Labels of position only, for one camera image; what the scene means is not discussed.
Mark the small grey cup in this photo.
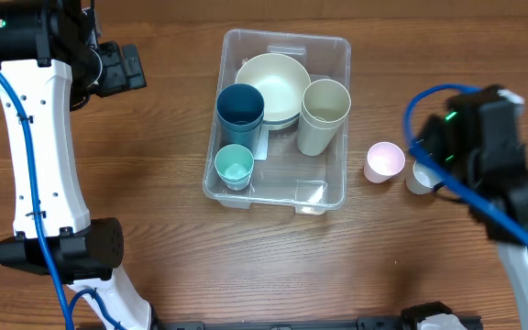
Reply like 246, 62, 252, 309
405, 160, 442, 194

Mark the small pink cup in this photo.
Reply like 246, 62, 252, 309
364, 141, 406, 183

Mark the dark blue tall cup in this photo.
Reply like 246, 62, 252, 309
215, 83, 264, 132
221, 121, 261, 153

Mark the cream tall cup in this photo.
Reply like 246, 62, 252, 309
302, 79, 352, 129
297, 115, 343, 156

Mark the small green cup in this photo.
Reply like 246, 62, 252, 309
214, 144, 254, 182

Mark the dark blue bowl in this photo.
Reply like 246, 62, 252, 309
263, 114, 300, 130

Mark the large cream bowl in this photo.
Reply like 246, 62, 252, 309
235, 53, 311, 121

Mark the small light blue cup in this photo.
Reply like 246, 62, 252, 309
220, 174, 251, 191

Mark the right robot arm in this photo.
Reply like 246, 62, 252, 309
402, 83, 528, 329

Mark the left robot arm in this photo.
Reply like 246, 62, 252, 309
0, 0, 162, 329

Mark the white label in bin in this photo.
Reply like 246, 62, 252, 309
253, 126, 270, 160

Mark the clear plastic storage bin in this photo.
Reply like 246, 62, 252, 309
203, 28, 351, 215

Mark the right blue cable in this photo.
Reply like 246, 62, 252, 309
402, 82, 528, 276

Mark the blue cable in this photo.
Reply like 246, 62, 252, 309
0, 43, 127, 330
402, 82, 528, 276

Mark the left blue cable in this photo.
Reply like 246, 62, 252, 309
0, 43, 127, 330

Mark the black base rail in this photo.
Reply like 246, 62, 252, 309
148, 300, 484, 330

